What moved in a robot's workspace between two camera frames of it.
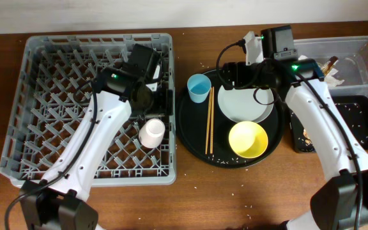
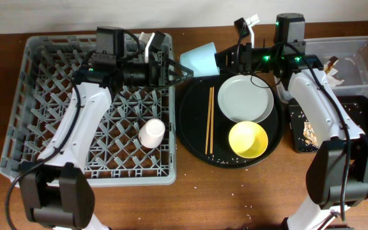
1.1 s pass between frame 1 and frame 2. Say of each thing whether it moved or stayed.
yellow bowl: stayed
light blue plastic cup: moved
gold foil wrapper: stayed
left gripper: moved
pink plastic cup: stayed
